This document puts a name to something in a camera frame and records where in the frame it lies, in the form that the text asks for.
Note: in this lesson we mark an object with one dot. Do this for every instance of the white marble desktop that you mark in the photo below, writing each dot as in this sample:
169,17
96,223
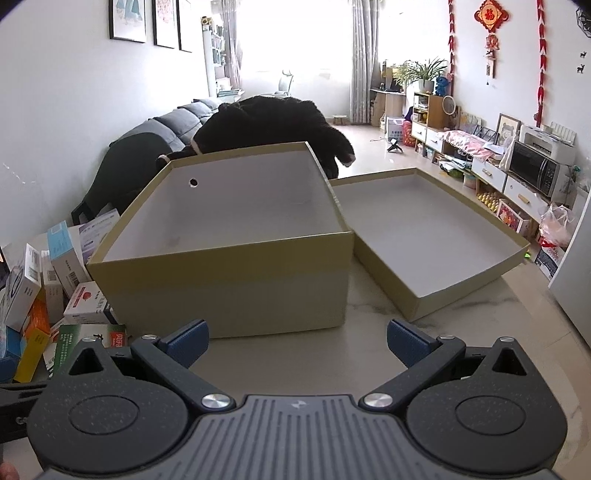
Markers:
369,336

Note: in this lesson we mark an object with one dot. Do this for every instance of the green and white medicine box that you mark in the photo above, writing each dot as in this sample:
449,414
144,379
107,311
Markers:
87,341

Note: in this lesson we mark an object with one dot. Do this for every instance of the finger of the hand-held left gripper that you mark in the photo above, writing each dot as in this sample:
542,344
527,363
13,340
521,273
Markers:
18,391

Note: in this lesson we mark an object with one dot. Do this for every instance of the pink cloth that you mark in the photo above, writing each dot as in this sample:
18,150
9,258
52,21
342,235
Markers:
461,141

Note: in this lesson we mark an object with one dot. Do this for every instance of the wooden shelf cabinet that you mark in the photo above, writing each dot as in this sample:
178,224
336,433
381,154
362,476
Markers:
427,108

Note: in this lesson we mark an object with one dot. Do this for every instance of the white office chair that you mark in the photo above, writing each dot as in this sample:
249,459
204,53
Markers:
286,81

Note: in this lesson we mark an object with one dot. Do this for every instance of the black fleece coat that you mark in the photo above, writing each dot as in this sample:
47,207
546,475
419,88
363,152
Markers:
272,124

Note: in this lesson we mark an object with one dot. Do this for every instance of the printed white sack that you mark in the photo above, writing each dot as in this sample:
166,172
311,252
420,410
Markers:
551,261

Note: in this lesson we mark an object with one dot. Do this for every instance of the framed cartoon picture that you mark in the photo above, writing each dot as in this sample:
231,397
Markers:
508,131

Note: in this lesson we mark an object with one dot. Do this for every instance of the green potted plant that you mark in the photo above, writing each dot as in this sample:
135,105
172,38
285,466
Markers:
425,71

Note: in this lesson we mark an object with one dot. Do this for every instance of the purple medicine box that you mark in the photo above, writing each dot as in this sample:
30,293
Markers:
99,228

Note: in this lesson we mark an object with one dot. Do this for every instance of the light blue medicine box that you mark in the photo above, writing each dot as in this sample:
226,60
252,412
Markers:
64,254

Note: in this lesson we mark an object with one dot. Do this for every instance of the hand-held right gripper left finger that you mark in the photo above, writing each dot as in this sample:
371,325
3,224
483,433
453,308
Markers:
189,340

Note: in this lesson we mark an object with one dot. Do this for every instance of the white drawer cabinet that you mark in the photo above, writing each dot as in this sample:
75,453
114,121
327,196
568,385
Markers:
489,173

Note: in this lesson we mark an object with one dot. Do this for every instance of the white bookshelf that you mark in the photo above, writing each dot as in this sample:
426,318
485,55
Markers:
217,60

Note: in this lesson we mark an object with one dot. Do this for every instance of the black framed wall picture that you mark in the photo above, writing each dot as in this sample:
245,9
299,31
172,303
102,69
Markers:
165,23
128,18
184,25

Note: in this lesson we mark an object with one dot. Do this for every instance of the red and white bag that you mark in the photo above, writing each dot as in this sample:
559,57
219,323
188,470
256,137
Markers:
404,134

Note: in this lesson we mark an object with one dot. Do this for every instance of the grey sofa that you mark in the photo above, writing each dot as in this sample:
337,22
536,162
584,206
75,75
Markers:
184,120

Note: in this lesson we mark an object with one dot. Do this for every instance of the white fridge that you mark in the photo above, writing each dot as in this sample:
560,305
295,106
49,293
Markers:
572,258

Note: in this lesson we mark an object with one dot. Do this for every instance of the tan cardboard box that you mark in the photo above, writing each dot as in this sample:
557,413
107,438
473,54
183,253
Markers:
221,295

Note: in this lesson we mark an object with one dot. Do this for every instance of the black deer wall stickers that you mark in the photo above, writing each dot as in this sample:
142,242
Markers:
579,68

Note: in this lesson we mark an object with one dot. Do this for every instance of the grey curtain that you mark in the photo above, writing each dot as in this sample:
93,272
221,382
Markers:
364,60

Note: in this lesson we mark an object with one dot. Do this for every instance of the blue toy figure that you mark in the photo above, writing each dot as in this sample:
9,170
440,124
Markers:
442,83

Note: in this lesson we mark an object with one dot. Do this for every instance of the black microwave oven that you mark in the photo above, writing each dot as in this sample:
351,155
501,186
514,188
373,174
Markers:
535,166

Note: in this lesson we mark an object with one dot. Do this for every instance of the wooden computer desk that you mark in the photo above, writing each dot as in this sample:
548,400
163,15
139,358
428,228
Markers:
388,101

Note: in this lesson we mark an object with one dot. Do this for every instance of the small black tripod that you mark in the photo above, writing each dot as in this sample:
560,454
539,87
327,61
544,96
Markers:
395,146

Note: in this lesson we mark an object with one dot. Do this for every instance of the red knot wall ornament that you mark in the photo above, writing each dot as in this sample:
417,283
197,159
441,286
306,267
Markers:
491,16

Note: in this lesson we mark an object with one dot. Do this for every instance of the pink plastic bag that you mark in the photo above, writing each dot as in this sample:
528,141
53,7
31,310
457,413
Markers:
556,221

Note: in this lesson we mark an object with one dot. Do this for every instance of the red gift box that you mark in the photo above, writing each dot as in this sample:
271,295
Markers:
512,219

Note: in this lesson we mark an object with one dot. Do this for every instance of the orange and yellow medicine box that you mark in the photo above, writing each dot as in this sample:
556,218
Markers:
33,344

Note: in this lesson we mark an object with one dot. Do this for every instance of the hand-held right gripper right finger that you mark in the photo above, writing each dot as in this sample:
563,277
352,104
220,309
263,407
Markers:
406,342

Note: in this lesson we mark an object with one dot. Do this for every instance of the white printer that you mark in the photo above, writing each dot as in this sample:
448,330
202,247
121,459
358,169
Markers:
547,136

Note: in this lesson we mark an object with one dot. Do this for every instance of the black chair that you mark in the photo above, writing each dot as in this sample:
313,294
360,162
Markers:
120,170

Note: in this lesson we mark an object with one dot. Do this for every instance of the white and blue medicine box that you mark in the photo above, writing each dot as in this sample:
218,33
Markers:
21,295

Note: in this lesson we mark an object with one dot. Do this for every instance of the white strawberry print medicine box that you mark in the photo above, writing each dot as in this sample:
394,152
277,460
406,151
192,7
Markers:
85,302

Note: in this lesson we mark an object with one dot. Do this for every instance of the small wooden stool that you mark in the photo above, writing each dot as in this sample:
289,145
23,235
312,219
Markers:
341,119

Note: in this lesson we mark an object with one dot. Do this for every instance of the tan cardboard box lid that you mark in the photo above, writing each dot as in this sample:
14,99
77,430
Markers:
429,240

